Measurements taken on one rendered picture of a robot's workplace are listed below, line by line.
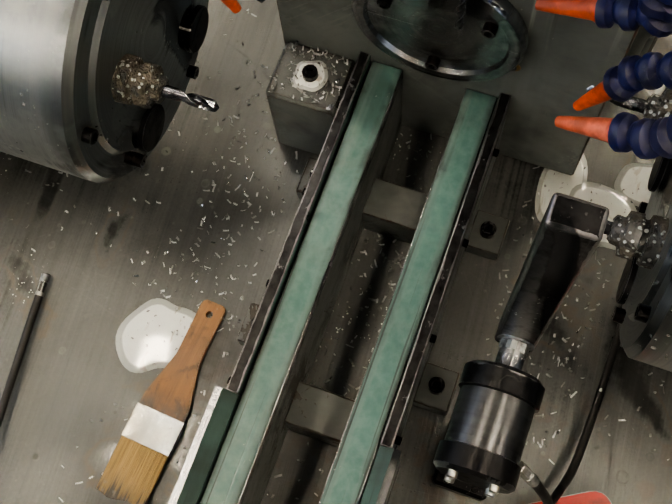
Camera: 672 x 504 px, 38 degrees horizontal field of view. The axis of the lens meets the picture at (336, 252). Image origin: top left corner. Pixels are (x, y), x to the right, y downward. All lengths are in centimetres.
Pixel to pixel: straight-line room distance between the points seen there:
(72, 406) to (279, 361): 24
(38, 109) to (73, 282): 31
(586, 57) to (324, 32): 24
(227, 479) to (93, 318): 26
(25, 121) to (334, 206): 27
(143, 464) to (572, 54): 52
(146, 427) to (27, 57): 38
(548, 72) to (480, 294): 23
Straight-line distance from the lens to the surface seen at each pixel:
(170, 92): 76
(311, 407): 89
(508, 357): 72
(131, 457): 95
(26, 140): 78
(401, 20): 84
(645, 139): 56
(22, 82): 74
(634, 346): 72
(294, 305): 84
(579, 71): 84
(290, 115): 95
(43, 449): 99
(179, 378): 95
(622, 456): 95
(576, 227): 51
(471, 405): 70
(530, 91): 89
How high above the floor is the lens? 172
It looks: 71 degrees down
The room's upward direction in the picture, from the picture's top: 9 degrees counter-clockwise
